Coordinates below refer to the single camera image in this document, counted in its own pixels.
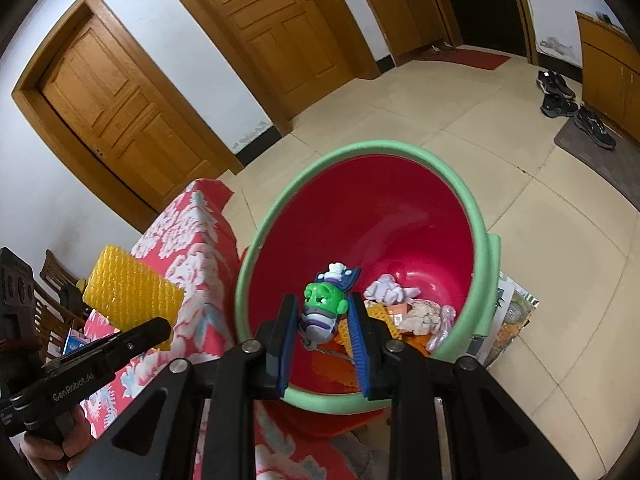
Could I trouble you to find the red bucket with green rim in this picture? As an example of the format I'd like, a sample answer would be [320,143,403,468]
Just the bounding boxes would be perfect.
[234,140,502,416]

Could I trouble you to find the green toy figure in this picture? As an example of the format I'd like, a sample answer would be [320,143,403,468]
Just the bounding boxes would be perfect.
[299,261,362,351]

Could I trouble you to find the wooden panel door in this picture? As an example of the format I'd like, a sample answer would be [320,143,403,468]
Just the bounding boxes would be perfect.
[147,0,381,136]
[12,0,243,233]

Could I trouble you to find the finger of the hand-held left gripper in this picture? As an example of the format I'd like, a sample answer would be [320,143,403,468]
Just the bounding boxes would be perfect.
[95,316,173,368]

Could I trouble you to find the red doormat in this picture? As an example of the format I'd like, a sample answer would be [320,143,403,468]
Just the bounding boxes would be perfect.
[415,49,512,72]

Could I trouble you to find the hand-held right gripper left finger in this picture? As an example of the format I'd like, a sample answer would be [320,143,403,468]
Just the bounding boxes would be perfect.
[82,294,301,480]

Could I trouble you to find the white paper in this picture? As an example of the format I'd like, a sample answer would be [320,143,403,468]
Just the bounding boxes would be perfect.
[363,274,421,303]

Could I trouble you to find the yellow foam net sleeve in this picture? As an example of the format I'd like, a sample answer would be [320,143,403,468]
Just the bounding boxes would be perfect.
[312,307,431,391]
[82,244,186,351]

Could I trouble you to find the wooden chair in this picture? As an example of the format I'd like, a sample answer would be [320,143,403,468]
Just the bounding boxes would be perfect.
[39,249,93,331]

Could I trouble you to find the blue and white box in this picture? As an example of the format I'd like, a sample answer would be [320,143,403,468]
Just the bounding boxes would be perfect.
[64,332,93,356]

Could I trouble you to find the red floral blanket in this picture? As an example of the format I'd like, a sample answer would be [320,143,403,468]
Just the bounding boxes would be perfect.
[82,178,391,480]

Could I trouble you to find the wooden sideboard cabinet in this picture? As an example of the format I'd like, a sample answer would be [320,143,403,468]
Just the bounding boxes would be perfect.
[575,10,640,126]

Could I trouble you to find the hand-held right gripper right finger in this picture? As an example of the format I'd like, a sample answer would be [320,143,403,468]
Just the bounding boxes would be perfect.
[347,292,581,480]

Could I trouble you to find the pink plastic wrapper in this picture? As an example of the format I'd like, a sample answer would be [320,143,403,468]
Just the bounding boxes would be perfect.
[425,306,457,353]

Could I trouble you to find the black shoe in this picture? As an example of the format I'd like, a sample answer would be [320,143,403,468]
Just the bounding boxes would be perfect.
[541,94,580,118]
[574,105,617,150]
[537,71,576,100]

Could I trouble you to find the grey floor mat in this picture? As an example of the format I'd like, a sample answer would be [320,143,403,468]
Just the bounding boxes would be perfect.
[554,117,640,196]

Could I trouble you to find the person's left hand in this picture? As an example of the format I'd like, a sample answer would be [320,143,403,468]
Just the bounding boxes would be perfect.
[24,405,113,480]

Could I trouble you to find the orange cardboard box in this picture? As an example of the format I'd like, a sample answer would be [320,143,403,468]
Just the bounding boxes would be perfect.
[367,300,416,331]

